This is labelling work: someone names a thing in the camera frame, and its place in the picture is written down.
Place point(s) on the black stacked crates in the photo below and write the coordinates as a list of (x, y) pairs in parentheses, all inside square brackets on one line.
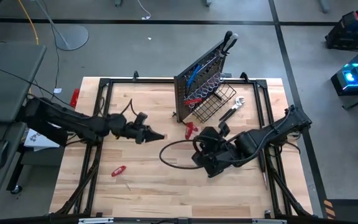
[(353, 31)]

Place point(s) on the black desk leg with caster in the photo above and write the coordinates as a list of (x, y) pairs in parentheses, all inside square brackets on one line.
[(15, 174)]

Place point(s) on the black mat hazard stripes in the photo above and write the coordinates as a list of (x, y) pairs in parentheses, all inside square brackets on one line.
[(353, 211)]

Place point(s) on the black screwdriver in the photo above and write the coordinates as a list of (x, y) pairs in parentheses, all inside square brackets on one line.
[(263, 168)]

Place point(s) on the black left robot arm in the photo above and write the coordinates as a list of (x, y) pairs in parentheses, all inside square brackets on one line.
[(73, 119)]

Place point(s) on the dark grey desk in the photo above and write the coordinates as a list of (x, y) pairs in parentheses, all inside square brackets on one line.
[(8, 81)]

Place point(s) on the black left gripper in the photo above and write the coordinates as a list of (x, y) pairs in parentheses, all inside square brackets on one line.
[(135, 133)]

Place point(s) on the small white tag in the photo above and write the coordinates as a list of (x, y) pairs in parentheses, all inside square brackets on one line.
[(57, 90)]

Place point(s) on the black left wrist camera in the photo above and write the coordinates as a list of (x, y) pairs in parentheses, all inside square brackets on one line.
[(141, 119)]

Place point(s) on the black aluminium table frame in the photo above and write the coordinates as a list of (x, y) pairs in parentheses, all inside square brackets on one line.
[(106, 90)]

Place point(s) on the black computer case glowing lights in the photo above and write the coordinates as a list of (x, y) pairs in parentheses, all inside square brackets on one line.
[(353, 74)]

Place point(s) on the black rail silver brackets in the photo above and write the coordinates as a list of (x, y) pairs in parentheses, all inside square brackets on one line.
[(179, 221)]

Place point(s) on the red screwdriver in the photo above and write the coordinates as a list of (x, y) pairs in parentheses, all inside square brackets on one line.
[(118, 171)]

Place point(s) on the grey floor stand round base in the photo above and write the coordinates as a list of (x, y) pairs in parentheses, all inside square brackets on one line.
[(71, 37)]

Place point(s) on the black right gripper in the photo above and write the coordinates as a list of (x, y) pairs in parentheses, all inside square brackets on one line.
[(213, 152)]

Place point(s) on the black metal pegboard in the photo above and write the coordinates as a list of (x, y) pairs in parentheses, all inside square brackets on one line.
[(180, 93)]

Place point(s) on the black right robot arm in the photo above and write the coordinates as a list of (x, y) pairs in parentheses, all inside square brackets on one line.
[(275, 133)]

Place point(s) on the white paper sheet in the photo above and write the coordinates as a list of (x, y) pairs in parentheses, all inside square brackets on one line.
[(40, 140)]

